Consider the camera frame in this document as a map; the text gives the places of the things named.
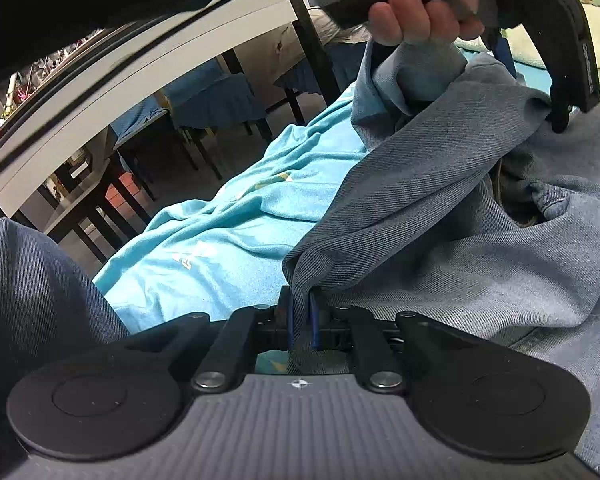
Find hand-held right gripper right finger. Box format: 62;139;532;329
310;287;481;395

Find person's left hand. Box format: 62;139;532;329
367;0;486;47

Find turquoise bed sheet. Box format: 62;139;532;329
92;82;372;332

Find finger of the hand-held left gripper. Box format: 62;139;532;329
547;89;575;134
484;26;519;81

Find beige grey blanket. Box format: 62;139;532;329
280;2;372;46

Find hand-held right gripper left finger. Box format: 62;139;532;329
125;286;295;394

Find black wooden chair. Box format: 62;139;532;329
37;152;157;263
267;0;342;127
109;50;275;182

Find blue quilted cushion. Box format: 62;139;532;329
274;39;371;111

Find blue denim jeans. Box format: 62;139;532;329
0;37;600;477

